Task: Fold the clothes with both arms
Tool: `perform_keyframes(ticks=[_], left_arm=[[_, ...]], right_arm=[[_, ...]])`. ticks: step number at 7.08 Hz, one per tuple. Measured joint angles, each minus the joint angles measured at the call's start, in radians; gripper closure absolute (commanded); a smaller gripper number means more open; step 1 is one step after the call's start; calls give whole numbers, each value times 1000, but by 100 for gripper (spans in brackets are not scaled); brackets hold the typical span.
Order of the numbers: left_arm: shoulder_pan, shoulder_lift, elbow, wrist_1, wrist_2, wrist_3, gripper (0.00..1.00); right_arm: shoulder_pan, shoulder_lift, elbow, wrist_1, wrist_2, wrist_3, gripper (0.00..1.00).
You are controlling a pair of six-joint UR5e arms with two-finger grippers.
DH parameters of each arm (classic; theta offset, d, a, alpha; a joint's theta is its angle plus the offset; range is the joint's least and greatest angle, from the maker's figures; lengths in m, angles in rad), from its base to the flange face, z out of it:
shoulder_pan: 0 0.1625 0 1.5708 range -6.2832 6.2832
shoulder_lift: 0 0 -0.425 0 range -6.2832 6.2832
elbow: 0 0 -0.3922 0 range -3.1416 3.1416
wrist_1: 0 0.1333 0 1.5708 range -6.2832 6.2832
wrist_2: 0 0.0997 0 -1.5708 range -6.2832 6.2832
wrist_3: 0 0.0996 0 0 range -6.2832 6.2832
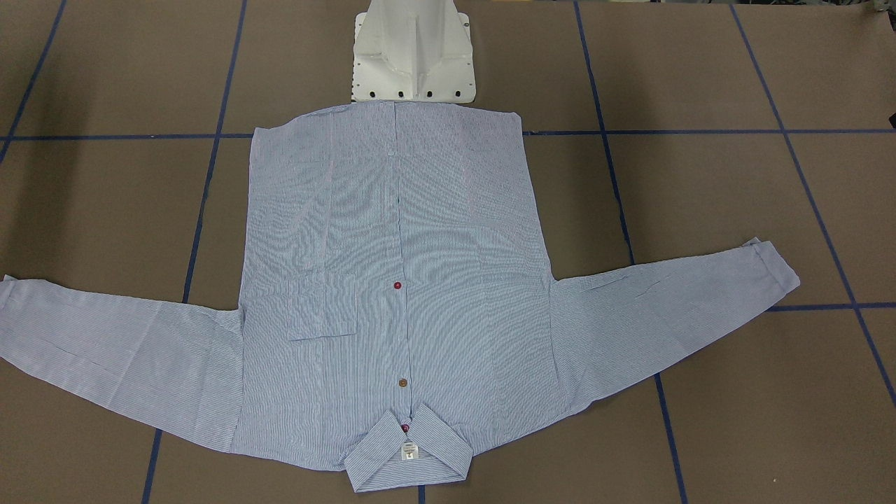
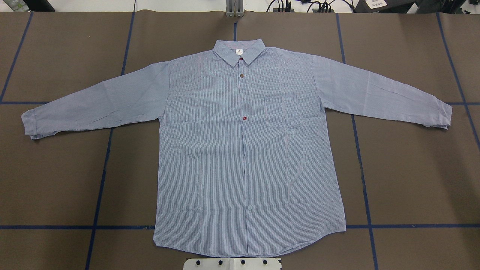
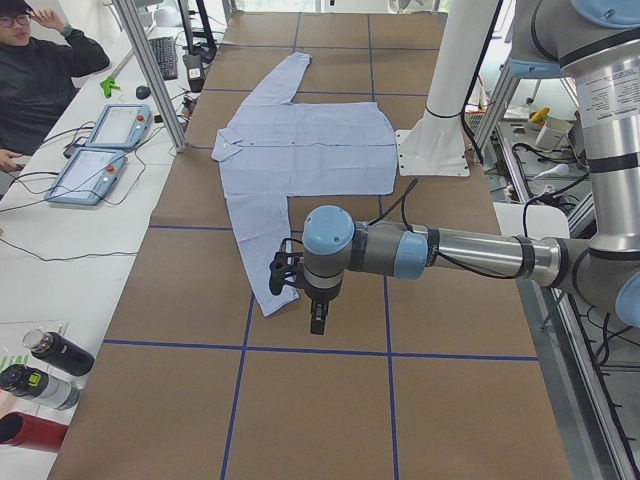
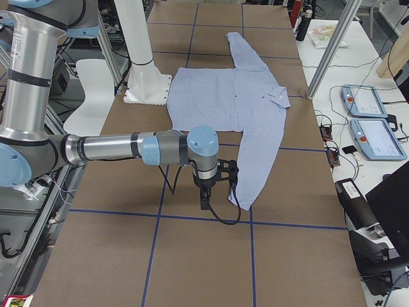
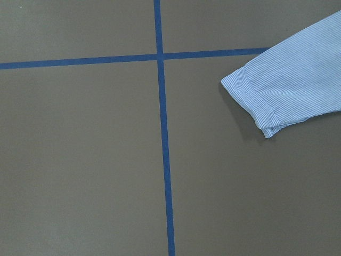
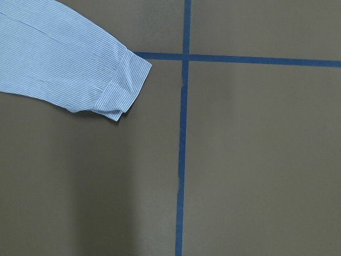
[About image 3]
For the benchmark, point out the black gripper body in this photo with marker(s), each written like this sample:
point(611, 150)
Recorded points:
point(320, 295)

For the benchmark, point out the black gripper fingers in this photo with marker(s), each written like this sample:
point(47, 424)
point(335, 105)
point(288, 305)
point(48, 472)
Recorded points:
point(317, 326)

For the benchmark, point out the light blue striped shirt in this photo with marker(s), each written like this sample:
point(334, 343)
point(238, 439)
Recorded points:
point(274, 148)

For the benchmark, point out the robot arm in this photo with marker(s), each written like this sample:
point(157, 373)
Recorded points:
point(597, 44)

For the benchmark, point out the lower blue teach pendant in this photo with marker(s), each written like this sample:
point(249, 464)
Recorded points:
point(87, 177)

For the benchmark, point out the blue teach pendant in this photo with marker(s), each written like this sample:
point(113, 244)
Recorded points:
point(87, 177)
point(120, 126)

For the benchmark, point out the black water bottle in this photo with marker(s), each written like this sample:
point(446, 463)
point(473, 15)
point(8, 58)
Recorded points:
point(59, 352)

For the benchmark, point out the upper blue teach pendant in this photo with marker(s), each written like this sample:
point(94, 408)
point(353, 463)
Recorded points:
point(120, 126)

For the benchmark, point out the black computer mouse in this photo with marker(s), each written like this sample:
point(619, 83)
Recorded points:
point(142, 92)

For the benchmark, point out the grey bottle green cap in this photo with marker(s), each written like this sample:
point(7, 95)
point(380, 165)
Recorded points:
point(35, 385)

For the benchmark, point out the black keyboard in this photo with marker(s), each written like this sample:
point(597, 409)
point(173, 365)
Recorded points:
point(164, 52)

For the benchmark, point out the red bottle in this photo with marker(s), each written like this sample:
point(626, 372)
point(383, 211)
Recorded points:
point(22, 430)

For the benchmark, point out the seated person in black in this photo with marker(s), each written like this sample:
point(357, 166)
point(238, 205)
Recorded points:
point(41, 55)

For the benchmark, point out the green handled tool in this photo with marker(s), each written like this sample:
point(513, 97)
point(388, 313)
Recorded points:
point(108, 86)

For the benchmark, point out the aluminium frame post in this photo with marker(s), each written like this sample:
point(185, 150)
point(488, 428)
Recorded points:
point(138, 39)

